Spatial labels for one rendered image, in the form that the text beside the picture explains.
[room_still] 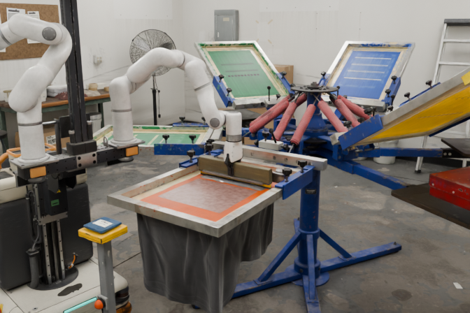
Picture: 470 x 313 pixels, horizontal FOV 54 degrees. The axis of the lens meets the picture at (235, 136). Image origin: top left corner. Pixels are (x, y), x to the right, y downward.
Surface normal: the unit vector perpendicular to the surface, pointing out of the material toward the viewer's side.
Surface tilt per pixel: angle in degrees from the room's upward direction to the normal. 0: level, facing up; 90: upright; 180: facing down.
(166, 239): 93
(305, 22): 90
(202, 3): 90
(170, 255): 92
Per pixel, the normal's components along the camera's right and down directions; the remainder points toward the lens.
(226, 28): -0.55, 0.20
